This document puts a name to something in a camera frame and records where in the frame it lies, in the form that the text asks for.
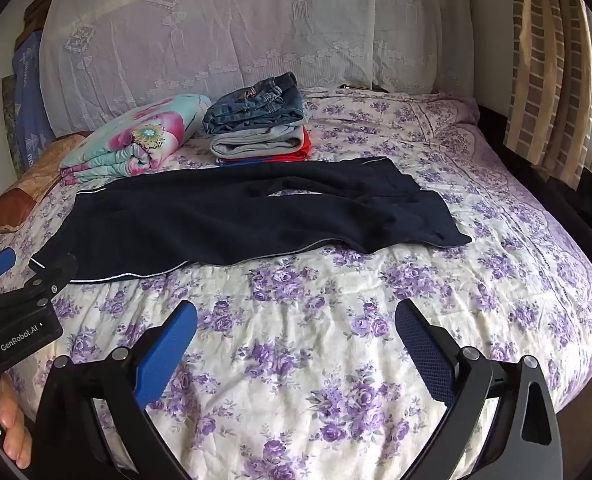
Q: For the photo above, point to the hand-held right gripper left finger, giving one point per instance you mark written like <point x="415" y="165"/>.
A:
<point x="168" y="355"/>

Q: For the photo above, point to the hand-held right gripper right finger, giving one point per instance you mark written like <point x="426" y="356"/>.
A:
<point x="425" y="355"/>

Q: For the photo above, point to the navy blue pants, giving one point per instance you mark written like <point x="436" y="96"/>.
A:
<point x="226" y="220"/>

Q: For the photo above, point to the folded grey pants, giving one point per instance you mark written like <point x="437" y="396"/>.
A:
<point x="256" y="144"/>

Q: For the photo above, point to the person's left hand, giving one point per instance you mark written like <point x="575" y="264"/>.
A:
<point x="15" y="425"/>

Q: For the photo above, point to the brown satin pillow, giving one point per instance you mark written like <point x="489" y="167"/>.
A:
<point x="31" y="185"/>

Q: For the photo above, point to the purple floral bed sheet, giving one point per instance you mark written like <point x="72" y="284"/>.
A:
<point x="326" y="335"/>

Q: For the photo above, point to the folded floral quilt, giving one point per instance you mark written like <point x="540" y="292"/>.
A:
<point x="141" y="135"/>

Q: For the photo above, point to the blue printed hanging cloth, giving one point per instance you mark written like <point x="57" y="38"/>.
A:
<point x="28" y="100"/>

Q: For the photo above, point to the folded red and blue garment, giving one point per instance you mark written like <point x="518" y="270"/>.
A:
<point x="304" y="147"/>

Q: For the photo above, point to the folded blue jeans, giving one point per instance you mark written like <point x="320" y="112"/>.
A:
<point x="256" y="102"/>

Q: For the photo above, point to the beige checked curtain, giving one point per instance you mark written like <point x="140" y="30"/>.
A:
<point x="545" y="70"/>

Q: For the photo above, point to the green wall picture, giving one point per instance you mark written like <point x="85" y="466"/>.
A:
<point x="11" y="105"/>

